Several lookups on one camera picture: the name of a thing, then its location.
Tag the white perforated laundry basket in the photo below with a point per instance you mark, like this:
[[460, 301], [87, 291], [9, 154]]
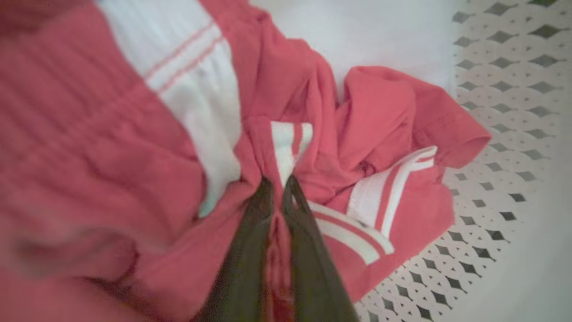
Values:
[[500, 134]]

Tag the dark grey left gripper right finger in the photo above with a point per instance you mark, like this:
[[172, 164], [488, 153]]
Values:
[[315, 273]]

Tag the red garment with white stripes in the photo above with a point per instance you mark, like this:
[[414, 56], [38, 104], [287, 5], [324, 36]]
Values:
[[134, 156]]

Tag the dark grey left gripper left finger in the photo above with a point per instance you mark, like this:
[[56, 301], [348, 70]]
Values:
[[243, 268]]

